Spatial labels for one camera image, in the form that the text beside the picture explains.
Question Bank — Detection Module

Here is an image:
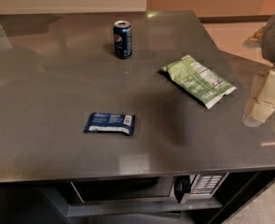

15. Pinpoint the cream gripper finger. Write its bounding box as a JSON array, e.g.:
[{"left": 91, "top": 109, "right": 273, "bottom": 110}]
[
  {"left": 242, "top": 97, "right": 275, "bottom": 123},
  {"left": 252, "top": 67, "right": 275, "bottom": 107}
]

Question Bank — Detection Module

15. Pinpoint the blue rxbar wrapper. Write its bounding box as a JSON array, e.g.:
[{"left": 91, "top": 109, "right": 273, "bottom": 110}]
[{"left": 84, "top": 112, "right": 135, "bottom": 136}]

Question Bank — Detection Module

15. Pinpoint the grey microwave oven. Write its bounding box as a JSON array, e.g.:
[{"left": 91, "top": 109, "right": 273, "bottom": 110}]
[{"left": 70, "top": 173, "right": 228, "bottom": 203}]

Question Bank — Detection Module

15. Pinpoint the blue pepsi can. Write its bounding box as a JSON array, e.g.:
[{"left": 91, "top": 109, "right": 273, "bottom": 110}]
[{"left": 113, "top": 21, "right": 132, "bottom": 59}]

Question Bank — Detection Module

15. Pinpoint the green chip bag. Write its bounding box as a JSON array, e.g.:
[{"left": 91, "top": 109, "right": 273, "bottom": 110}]
[{"left": 160, "top": 55, "right": 236, "bottom": 109}]

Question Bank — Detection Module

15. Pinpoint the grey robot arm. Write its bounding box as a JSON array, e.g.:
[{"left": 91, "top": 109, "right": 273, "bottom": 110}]
[{"left": 242, "top": 13, "right": 275, "bottom": 127}]

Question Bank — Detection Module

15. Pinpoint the dark shelf under counter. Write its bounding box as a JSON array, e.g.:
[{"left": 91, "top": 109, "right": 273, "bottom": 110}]
[{"left": 39, "top": 187, "right": 222, "bottom": 217}]

